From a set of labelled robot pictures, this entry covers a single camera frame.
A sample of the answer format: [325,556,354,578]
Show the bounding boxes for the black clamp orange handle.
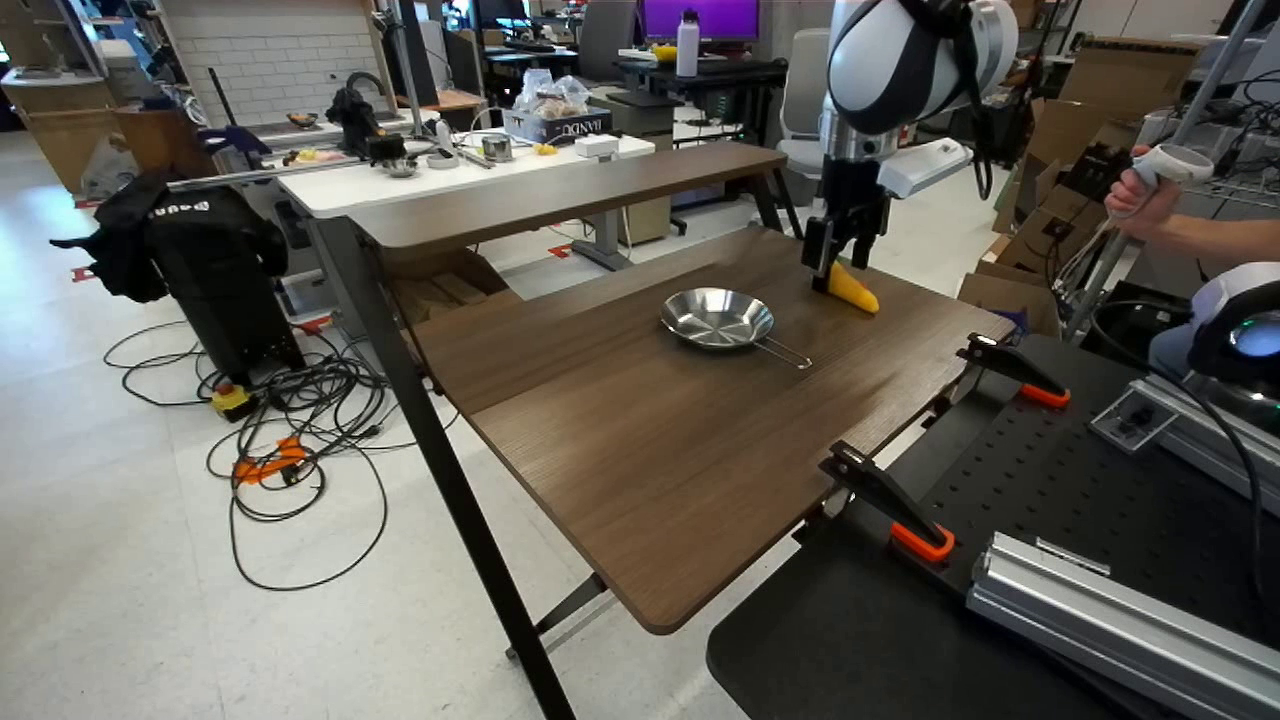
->
[815,435,962,570]
[958,332,1075,415]

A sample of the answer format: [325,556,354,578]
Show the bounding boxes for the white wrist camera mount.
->
[876,137,977,206]

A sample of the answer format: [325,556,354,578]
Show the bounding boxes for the person's hand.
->
[1099,165,1185,253]

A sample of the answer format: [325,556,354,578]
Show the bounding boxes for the person's forearm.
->
[1156,214,1280,270]

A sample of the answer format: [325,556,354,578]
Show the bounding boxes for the small metal bracket plate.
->
[1087,384,1181,458]

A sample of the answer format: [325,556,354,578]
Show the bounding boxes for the yellow carrot plushie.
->
[814,258,886,322]

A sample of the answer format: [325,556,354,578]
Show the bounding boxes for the silver aluminium extrusion rail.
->
[965,534,1280,720]
[1129,373,1280,516]

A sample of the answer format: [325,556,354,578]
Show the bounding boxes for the black bag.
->
[47,175,310,392]

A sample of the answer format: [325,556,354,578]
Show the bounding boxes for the black breadboard cable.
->
[1093,292,1273,606]

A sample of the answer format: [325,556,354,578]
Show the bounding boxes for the black metal table leg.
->
[314,216,582,720]

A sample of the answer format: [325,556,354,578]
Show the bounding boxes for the black floor cable bundle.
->
[102,317,395,596]

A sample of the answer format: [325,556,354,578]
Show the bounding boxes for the white handheld controller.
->
[1129,139,1220,192]

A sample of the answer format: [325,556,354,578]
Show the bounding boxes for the black device on desk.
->
[325,73,403,165]

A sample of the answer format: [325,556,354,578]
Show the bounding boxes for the camera stand on desk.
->
[394,0,445,145]

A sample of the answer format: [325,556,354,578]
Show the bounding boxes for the black printed box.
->
[536,111,617,149]

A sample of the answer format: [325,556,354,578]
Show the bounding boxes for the large cardboard box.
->
[1056,36,1213,137]

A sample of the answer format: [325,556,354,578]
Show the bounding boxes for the purple lit monitor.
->
[638,0,764,47]

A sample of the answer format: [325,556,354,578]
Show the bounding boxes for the clear plastic bag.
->
[511,70,603,137]

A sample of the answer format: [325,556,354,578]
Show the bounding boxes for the small white bowl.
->
[573,131,624,167]

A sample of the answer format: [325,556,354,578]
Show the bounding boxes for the brown raised wooden desk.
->
[354,137,794,258]

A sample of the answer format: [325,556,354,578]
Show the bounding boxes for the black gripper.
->
[801,158,895,292]

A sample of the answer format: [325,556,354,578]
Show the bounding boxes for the white desk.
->
[272,131,665,226]

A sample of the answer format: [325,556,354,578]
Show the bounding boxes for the stacked cardboard boxes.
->
[958,126,1165,336]

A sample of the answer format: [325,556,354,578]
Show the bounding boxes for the white pegboard panel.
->
[155,0,394,131]

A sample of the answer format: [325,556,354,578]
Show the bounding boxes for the orange cable plug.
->
[234,435,314,487]

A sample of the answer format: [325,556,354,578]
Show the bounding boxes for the silver metal frying pan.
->
[655,283,815,375]

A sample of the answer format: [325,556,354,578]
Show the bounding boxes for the silver tripod pole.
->
[1065,0,1273,336]

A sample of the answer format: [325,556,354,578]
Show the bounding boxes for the white bottle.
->
[674,7,706,80]

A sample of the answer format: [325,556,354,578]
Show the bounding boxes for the black perforated breadboard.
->
[706,332,1280,720]

